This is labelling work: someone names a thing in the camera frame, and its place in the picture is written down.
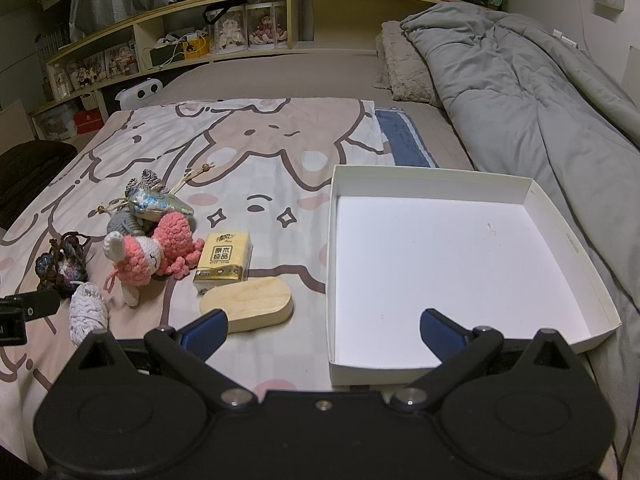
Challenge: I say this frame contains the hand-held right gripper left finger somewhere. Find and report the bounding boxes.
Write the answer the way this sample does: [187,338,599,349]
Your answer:
[72,308,260,409]

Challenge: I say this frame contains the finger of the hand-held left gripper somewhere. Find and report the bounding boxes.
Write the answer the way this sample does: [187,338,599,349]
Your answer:
[0,289,61,319]

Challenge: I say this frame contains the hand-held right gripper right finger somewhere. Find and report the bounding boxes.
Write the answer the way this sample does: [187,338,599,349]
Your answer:
[391,308,578,409]

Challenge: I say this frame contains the dark crochet flower pouch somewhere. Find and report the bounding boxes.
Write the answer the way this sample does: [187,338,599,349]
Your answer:
[35,231,91,297]

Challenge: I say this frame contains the white crochet piece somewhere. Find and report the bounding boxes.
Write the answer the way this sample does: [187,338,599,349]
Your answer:
[68,282,109,346]

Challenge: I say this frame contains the oval wooden block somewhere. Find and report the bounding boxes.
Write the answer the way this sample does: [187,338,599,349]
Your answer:
[200,276,294,335]

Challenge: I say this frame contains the white cardboard box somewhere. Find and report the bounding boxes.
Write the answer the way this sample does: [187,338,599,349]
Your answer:
[326,164,622,387]

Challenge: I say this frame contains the yellow tissue packet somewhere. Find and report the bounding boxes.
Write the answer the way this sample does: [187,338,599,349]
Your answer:
[193,231,254,295]

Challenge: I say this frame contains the pink crochet doll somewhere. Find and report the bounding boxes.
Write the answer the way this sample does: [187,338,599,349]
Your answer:
[102,211,206,307]

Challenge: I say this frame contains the grey crochet toy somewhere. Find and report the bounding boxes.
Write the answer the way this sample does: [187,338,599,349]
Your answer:
[106,208,151,239]

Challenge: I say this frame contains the floral brocade drawstring pouch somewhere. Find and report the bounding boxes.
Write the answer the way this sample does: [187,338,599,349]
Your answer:
[125,189,196,224]

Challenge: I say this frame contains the striped fabric scrunchie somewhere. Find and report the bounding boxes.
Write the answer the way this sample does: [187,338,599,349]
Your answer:
[126,169,169,196]

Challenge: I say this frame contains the dark cloth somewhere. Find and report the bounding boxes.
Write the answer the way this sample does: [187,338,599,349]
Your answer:
[0,141,79,232]

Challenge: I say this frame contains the printed cartoon blanket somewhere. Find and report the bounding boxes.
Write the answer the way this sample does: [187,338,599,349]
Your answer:
[0,97,390,466]

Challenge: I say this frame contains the red box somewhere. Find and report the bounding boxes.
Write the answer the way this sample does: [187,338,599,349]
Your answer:
[74,110,104,135]

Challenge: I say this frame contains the blue towel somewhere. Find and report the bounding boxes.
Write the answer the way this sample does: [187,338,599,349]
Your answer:
[375,108,440,168]

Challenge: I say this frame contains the grey duvet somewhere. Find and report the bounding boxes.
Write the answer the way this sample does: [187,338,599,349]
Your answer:
[400,2,640,466]

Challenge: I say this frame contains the row of small figurines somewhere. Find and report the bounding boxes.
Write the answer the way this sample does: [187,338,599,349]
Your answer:
[65,42,141,92]

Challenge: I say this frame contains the beige fluffy pillow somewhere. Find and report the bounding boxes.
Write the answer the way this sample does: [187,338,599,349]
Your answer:
[374,21,444,109]

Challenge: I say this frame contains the wooden headboard shelf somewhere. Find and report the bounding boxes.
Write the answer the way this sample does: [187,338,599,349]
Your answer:
[30,0,458,117]

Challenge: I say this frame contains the black box with cables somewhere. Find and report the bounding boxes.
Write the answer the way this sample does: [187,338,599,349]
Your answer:
[150,45,184,68]

